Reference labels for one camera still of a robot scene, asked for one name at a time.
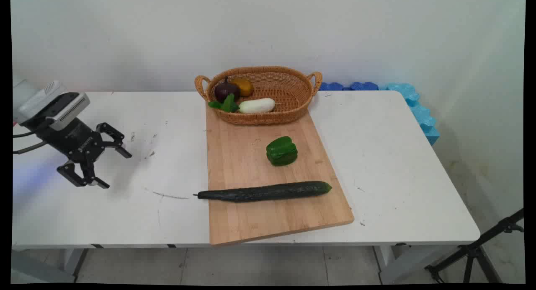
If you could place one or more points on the purple eggplant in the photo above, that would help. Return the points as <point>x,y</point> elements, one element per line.
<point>226,91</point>

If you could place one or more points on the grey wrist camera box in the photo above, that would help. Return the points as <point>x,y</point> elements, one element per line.
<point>69,110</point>

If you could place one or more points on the woven wicker basket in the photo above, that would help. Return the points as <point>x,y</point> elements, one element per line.
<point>289,93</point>

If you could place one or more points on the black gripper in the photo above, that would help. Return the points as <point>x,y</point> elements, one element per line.
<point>73,141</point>

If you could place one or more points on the light blue foam mat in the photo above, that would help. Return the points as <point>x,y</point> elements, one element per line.
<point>421,114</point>

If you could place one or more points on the black tripod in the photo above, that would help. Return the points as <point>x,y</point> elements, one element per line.
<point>473,252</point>

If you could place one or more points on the green bell pepper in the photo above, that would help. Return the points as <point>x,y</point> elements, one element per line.
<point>282,151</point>

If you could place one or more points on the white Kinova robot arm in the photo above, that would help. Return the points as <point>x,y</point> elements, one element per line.
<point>29,99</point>

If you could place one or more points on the white table leg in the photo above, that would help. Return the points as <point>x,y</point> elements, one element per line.
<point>75,260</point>
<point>393,262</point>

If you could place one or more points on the long dark green cucumber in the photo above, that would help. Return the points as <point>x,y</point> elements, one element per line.
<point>268,191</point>

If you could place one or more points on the wooden cutting board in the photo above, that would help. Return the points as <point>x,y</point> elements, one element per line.
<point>251,223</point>

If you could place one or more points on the white eggplant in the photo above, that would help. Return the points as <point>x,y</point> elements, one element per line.
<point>257,105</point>

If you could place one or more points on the green leafy vegetable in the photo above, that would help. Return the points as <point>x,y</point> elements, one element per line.
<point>228,103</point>

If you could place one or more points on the orange-brown fruit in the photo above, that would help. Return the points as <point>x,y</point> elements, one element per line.
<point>245,87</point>

